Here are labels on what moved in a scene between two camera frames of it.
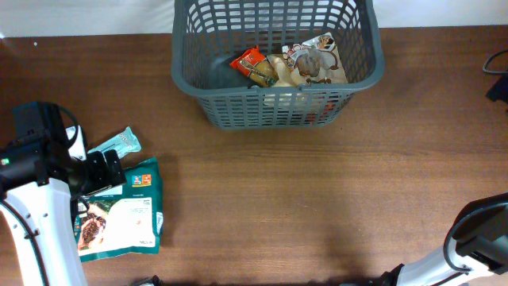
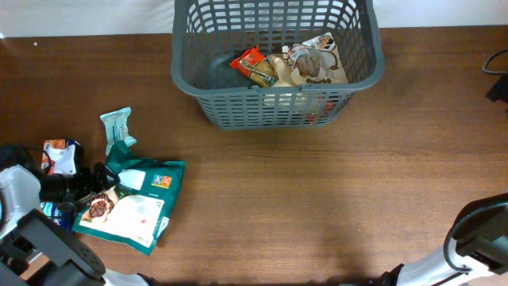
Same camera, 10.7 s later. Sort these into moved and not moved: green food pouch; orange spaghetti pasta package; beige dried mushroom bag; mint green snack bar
Moved: mint green snack bar; green food pouch
Not moved: orange spaghetti pasta package; beige dried mushroom bag
